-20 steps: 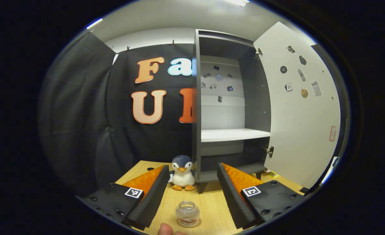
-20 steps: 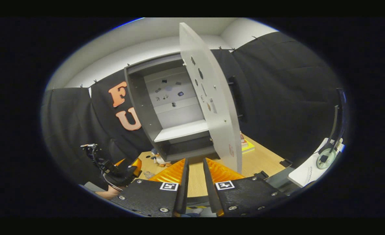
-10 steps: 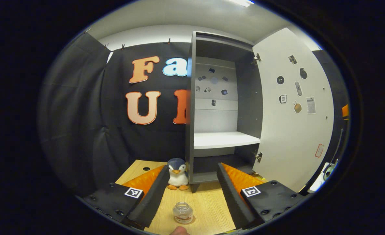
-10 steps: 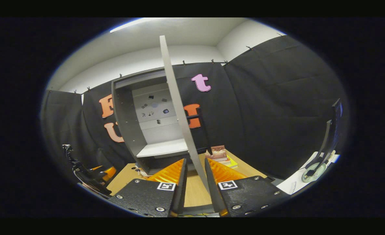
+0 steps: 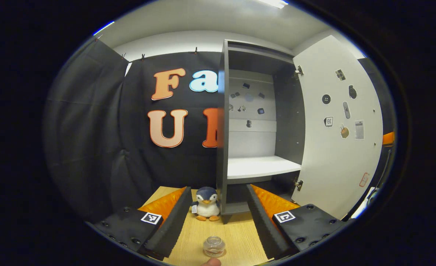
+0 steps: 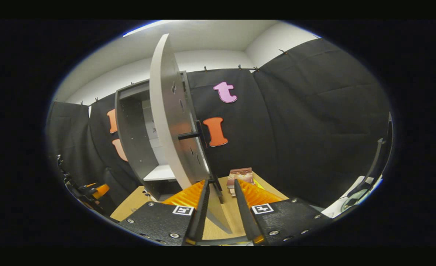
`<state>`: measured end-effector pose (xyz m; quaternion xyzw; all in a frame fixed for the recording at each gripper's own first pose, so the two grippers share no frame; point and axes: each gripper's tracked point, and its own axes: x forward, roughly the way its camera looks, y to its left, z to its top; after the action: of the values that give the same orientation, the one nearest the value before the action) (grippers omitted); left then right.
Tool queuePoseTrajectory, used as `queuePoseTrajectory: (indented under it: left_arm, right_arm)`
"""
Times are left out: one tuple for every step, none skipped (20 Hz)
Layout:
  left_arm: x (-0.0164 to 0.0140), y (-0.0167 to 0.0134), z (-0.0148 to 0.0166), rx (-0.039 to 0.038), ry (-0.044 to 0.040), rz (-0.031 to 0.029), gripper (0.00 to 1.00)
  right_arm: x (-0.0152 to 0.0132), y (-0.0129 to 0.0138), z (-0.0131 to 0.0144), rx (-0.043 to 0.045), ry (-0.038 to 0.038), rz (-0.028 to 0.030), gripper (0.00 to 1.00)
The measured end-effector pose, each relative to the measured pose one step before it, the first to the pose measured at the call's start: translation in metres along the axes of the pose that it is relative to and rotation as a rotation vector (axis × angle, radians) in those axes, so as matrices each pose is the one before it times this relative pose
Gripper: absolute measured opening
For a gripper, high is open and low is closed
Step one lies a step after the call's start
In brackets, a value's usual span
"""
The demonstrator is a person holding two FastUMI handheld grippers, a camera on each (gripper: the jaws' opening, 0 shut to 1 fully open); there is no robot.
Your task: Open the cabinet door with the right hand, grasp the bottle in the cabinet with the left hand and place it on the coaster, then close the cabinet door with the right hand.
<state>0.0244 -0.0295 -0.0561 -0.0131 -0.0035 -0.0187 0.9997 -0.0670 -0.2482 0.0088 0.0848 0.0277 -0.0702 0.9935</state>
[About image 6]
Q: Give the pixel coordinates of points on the white cabinet door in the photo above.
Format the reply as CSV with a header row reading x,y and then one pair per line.
x,y
170,122

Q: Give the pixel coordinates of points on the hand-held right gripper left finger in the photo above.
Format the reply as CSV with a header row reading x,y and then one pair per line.
x,y
201,214

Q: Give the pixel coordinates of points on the black camera stand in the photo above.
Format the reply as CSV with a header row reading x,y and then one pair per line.
x,y
378,159

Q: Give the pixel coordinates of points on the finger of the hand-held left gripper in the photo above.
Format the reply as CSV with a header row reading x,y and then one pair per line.
x,y
91,185
101,191

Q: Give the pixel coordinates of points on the brown patterned book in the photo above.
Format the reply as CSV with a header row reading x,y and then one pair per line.
x,y
240,175

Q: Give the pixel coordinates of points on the grey cabinet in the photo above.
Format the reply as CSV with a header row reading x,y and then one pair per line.
x,y
136,140

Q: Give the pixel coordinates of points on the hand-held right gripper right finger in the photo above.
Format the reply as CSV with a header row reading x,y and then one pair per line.
x,y
243,214

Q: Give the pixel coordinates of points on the black backdrop cloth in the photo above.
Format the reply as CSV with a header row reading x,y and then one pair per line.
x,y
313,129

